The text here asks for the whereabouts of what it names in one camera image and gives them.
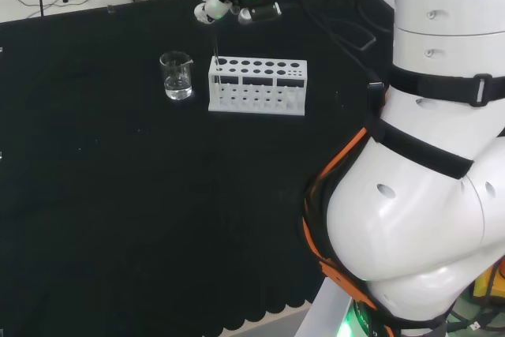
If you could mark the white test tube rack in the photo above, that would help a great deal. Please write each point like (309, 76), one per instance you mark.
(256, 106)

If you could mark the glass beaker with water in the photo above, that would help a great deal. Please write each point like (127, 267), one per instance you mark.
(177, 86)

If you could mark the clear cloth clip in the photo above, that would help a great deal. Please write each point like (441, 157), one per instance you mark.
(111, 9)

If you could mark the black bench cloth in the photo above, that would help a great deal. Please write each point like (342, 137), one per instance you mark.
(118, 175)

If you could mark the yellow stop button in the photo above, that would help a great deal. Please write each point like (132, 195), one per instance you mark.
(483, 281)

